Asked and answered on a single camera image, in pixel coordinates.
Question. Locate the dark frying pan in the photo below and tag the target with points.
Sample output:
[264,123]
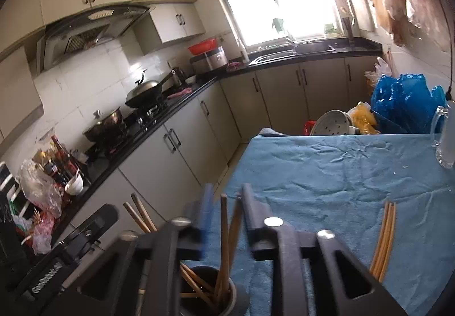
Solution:
[312,47]

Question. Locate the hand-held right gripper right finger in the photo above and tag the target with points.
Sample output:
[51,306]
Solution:
[253,223]

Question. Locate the white bottle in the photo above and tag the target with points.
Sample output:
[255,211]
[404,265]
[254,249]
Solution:
[244,53]

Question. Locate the clear glass mug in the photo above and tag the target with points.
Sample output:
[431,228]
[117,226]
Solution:
[444,138]

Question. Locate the white bowl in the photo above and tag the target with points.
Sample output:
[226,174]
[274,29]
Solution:
[74,185]

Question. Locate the blue plastic bag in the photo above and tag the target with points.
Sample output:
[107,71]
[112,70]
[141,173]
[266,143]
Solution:
[401,99]

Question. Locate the tan wooden chopstick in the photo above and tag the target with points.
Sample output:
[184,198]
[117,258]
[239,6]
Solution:
[193,295]
[385,241]
[235,227]
[144,211]
[388,245]
[381,238]
[197,278]
[137,218]

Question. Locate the cream lower cabinets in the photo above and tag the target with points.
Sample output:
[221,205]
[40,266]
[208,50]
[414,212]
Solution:
[241,103]

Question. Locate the red plastic item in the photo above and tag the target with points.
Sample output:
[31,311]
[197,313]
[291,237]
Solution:
[308,127]

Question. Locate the black wok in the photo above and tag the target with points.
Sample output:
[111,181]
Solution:
[145,92]

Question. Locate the pink cloth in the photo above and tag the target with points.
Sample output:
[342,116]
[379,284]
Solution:
[235,66]
[179,93]

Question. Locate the steel faucet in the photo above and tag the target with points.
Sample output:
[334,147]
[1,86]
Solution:
[291,43]

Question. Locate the red and white plastic bag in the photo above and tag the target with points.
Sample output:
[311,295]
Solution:
[42,234]

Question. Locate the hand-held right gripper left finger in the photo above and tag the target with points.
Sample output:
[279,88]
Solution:
[207,220]

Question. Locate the white perforated steamer plate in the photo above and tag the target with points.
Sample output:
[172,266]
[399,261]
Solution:
[330,124]

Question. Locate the dark grey perforated utensil holder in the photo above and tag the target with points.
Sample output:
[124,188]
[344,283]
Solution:
[240,296]

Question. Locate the steel kettle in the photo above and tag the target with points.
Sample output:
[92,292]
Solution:
[178,76]

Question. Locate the blue towel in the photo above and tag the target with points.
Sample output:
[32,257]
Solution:
[320,174]

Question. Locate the black gas stove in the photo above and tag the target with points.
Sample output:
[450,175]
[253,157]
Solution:
[142,117]

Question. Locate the grey range hood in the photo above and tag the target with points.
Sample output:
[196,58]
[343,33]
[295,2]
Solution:
[92,35]

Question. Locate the steel pot with red lid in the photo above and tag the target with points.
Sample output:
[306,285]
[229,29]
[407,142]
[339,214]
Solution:
[209,60]

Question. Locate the red plastic basin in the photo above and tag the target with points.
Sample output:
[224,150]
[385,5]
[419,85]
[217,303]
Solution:
[202,46]

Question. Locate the steel kitchen sink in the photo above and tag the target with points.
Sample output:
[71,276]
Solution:
[270,57]

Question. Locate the black kitchen countertop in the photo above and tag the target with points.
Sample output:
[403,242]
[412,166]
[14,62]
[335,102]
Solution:
[320,54]

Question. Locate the clear crumpled plastic bag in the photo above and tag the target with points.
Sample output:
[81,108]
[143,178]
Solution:
[39,188]

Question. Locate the dark sauce bottles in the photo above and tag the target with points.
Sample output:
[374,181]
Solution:
[62,159]

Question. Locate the yellow plastic bag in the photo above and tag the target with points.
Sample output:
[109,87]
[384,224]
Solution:
[362,119]

